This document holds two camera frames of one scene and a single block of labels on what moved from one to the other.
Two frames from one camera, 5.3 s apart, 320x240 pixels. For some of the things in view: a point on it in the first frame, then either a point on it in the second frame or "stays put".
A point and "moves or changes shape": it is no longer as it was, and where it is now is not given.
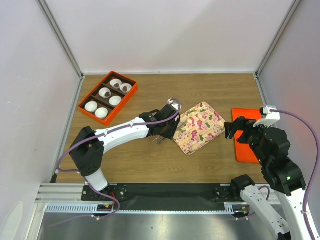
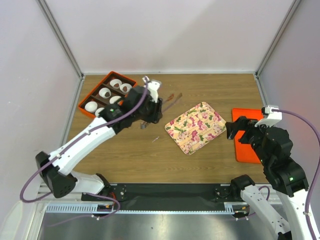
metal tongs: [159, 140] moves or changes shape
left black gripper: [170, 134] → [157, 114]
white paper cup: [115, 81] stays put
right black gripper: [240, 123] stays put
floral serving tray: [198, 125] stays put
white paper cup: [101, 113] stays put
